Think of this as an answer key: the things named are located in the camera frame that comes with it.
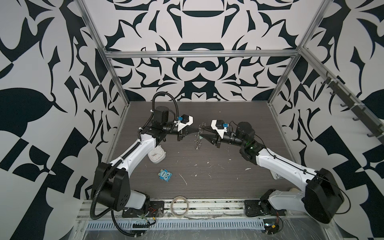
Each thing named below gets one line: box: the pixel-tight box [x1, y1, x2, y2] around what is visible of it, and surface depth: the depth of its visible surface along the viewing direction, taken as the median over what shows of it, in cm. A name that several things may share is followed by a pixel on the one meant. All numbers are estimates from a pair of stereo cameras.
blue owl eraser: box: [158, 169, 173, 182], surface depth 86 cm
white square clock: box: [147, 145, 167, 164], surface depth 91 cm
